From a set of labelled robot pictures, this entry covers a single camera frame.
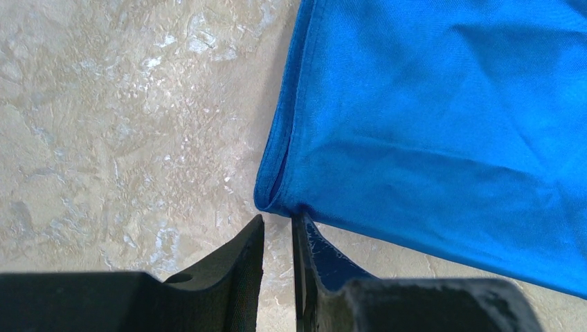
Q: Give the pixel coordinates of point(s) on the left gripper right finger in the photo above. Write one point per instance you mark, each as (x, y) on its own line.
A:
(335, 294)

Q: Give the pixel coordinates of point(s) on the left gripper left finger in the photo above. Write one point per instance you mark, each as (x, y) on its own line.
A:
(218, 293)

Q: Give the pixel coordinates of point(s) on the blue cloth napkin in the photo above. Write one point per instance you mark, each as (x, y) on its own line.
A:
(455, 128)

